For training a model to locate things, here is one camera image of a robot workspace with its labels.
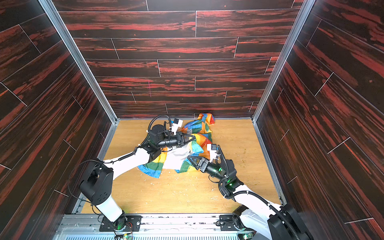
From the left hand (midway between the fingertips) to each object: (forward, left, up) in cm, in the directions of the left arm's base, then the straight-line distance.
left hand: (195, 139), depth 74 cm
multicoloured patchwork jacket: (+3, +11, -26) cm, 28 cm away
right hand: (-8, +2, -4) cm, 9 cm away
